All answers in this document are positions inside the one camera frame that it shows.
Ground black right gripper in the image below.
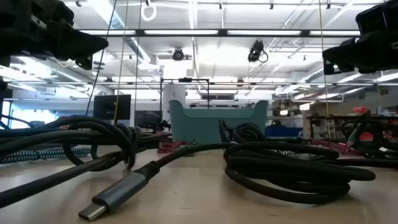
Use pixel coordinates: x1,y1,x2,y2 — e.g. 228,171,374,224
322,0,398,75

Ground small dark screen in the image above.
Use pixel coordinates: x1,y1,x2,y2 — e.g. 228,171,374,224
134,110,162,130

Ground maroon braided cable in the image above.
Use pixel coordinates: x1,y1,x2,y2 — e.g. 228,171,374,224
310,139,362,156

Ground white hanging ring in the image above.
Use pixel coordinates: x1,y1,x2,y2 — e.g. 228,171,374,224
140,1,157,22

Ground blue storage bins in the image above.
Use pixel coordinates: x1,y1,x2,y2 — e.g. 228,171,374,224
265,125,303,138

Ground teal plastic bin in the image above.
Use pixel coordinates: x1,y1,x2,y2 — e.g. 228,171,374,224
169,99,269,144

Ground magenta braided cable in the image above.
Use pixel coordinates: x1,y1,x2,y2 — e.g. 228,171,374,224
157,139,189,154

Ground light blue braided cable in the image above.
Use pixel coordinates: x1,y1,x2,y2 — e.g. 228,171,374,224
0,146,91,165

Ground black overhead light bar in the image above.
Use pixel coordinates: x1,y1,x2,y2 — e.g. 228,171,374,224
76,28,361,39

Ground grey braided cable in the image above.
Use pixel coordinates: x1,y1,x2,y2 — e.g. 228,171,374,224
270,148,326,162

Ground black braided cable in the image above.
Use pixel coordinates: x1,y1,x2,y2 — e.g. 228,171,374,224
219,119,267,146

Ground black computer monitor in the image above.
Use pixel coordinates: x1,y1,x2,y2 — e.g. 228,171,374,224
93,94,132,121

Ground black cable grey plugs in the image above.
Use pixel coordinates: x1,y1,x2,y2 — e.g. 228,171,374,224
78,141,398,222

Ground storage shelf with bins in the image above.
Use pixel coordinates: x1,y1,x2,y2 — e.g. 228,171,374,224
306,105,398,141

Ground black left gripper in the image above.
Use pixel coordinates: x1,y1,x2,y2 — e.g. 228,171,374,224
0,0,109,71

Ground green braided cable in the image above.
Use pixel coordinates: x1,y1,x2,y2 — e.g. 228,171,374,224
183,139,200,150

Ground white round column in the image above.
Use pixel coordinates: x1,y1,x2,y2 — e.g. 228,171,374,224
162,83,187,123

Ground black ceiling camera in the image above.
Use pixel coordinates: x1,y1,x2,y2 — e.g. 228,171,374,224
247,39,269,63
172,47,185,62

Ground black hanging cable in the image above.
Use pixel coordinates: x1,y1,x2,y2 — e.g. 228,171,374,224
85,0,118,116

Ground long black knotted cable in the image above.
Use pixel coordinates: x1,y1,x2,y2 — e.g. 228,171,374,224
0,115,172,208

